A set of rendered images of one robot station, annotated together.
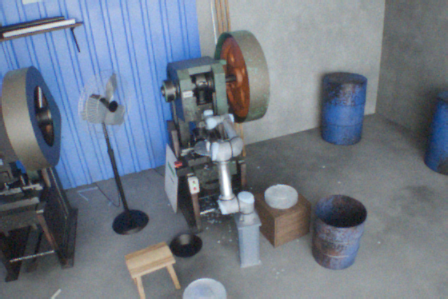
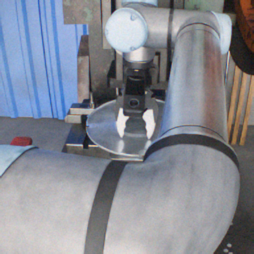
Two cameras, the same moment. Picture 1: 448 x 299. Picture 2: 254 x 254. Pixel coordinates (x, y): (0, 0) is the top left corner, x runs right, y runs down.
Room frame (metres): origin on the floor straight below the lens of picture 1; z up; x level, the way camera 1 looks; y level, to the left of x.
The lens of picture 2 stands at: (1.95, -0.12, 1.23)
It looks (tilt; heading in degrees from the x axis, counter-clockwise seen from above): 33 degrees down; 22
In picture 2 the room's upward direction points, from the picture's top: straight up
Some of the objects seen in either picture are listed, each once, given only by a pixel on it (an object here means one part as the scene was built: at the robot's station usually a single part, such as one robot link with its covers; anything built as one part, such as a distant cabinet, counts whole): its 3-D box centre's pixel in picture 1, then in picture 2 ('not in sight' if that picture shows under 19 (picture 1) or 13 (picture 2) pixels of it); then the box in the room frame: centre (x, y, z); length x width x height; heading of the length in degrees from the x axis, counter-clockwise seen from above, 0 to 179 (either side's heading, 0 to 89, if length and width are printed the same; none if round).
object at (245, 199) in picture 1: (245, 201); not in sight; (1.99, -0.12, 0.62); 0.13 x 0.12 x 0.14; 100
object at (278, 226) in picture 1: (281, 213); not in sight; (2.33, -0.47, 0.18); 0.40 x 0.38 x 0.35; 22
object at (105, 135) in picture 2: (210, 146); (137, 122); (2.61, 0.12, 0.79); 0.29 x 0.29 x 0.01
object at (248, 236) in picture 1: (248, 239); not in sight; (1.99, -0.13, 0.23); 0.19 x 0.19 x 0.45; 6
